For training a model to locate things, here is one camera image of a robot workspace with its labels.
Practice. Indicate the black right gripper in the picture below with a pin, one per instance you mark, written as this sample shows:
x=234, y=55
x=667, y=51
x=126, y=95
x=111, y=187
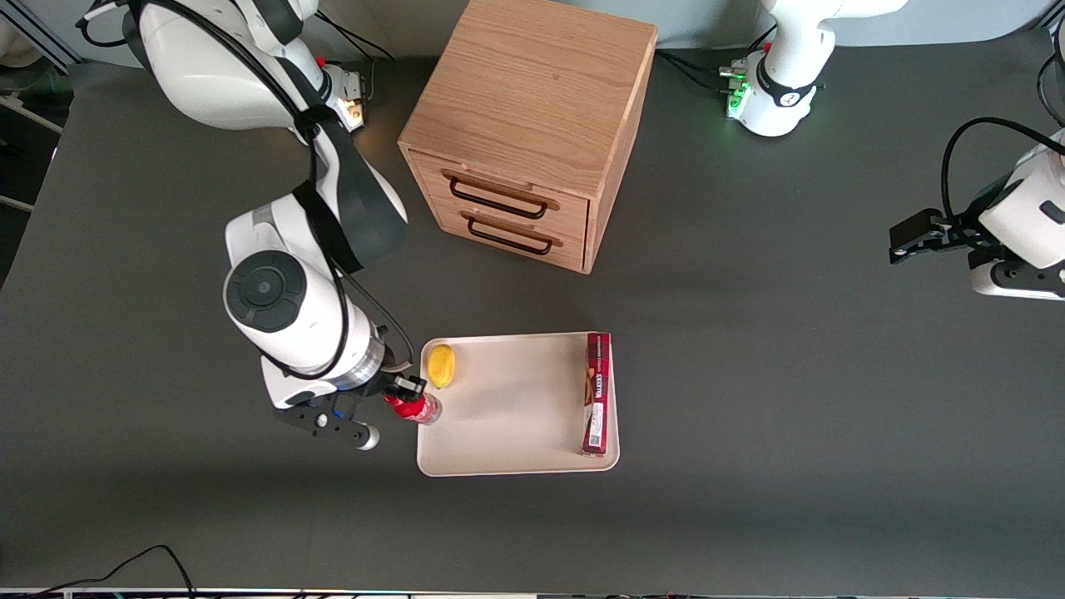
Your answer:
x=389, y=384

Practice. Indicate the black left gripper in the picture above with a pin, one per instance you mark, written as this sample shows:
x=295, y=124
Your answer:
x=965, y=233

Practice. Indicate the red coke bottle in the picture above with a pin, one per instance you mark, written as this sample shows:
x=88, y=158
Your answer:
x=416, y=408

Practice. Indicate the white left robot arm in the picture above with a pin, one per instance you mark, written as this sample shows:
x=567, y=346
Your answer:
x=782, y=50

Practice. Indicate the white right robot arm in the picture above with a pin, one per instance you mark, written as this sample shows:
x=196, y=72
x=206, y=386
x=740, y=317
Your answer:
x=283, y=333

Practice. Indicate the beige plastic tray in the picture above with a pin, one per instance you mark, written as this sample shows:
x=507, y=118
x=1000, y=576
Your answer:
x=516, y=416

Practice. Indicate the yellow lemon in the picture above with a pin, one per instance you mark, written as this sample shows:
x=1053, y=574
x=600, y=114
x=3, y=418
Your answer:
x=441, y=366

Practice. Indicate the wooden drawer front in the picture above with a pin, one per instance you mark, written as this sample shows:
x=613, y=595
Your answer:
x=516, y=249
x=507, y=179

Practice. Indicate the red snack box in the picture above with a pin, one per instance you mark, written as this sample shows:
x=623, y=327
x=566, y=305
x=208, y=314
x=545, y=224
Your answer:
x=597, y=399

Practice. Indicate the wooden drawer cabinet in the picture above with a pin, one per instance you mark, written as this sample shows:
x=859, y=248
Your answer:
x=532, y=83

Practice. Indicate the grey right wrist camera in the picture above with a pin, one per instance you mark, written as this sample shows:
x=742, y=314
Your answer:
x=333, y=423

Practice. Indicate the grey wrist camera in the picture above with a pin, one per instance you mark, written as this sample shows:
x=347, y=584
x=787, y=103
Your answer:
x=1019, y=283
x=333, y=423

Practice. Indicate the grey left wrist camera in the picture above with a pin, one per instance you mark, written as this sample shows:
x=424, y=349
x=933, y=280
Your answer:
x=1019, y=283

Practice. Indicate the white metal frame bar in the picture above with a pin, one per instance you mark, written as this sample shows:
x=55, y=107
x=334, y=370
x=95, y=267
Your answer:
x=33, y=114

